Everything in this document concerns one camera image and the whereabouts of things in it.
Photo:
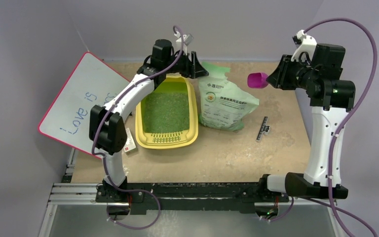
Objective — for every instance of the pink framed whiteboard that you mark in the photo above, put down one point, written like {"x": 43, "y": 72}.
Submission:
{"x": 92, "y": 82}

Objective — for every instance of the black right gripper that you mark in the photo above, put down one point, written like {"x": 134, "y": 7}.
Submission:
{"x": 284, "y": 71}

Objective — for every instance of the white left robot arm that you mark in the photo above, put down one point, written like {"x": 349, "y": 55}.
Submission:
{"x": 107, "y": 130}

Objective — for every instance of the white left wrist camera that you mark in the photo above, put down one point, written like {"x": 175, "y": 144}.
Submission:
{"x": 183, "y": 41}

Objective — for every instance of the green cat litter bag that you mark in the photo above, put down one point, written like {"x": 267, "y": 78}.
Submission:
{"x": 222, "y": 103}

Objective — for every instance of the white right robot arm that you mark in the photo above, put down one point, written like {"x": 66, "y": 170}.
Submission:
{"x": 317, "y": 69}

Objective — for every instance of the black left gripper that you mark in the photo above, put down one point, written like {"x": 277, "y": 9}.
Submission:
{"x": 192, "y": 68}

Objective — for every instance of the yellow litter box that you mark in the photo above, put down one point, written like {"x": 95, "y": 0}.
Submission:
{"x": 168, "y": 118}

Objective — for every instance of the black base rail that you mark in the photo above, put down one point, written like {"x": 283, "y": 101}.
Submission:
{"x": 244, "y": 197}

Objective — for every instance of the black ruler strip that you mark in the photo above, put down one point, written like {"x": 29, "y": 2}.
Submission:
{"x": 264, "y": 129}

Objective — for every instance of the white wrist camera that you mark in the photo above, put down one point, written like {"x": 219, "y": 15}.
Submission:
{"x": 183, "y": 41}
{"x": 304, "y": 43}

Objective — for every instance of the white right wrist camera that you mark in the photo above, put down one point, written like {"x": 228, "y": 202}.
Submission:
{"x": 304, "y": 43}

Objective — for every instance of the magenta plastic litter scoop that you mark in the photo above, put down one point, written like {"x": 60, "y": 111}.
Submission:
{"x": 257, "y": 80}

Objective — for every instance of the small white red box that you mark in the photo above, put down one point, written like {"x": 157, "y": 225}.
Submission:
{"x": 130, "y": 145}

